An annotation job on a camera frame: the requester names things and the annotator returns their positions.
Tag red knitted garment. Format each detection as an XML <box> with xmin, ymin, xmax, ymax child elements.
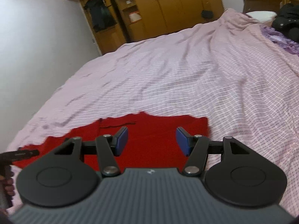
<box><xmin>22</xmin><ymin>112</ymin><xmax>209</xmax><ymax>170</ymax></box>

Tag dark clothes hanging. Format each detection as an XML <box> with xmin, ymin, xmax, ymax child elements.
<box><xmin>84</xmin><ymin>0</ymin><xmax>117</xmax><ymax>32</ymax></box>

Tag person's left hand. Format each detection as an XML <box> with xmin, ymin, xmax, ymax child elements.
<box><xmin>1</xmin><ymin>165</ymin><xmax>15</xmax><ymax>203</ymax></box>

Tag pink checked bed sheet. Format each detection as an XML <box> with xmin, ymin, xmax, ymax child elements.
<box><xmin>8</xmin><ymin>9</ymin><xmax>298</xmax><ymax>215</ymax></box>

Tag small black bag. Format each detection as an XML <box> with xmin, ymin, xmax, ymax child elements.
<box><xmin>201</xmin><ymin>10</ymin><xmax>214</xmax><ymax>20</ymax></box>

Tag white box on shelf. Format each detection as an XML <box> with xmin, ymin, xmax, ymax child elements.
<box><xmin>129</xmin><ymin>11</ymin><xmax>142</xmax><ymax>23</ymax></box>

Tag wooden wardrobe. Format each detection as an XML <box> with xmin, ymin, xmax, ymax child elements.
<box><xmin>79</xmin><ymin>0</ymin><xmax>224</xmax><ymax>55</ymax></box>

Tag purple frilly garment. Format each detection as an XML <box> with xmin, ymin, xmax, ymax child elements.
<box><xmin>260</xmin><ymin>25</ymin><xmax>298</xmax><ymax>56</ymax></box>

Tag white pillow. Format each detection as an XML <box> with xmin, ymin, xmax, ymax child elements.
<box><xmin>246</xmin><ymin>11</ymin><xmax>277</xmax><ymax>24</ymax></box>

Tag black jacket on bed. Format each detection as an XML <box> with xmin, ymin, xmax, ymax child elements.
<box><xmin>272</xmin><ymin>3</ymin><xmax>299</xmax><ymax>43</ymax></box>

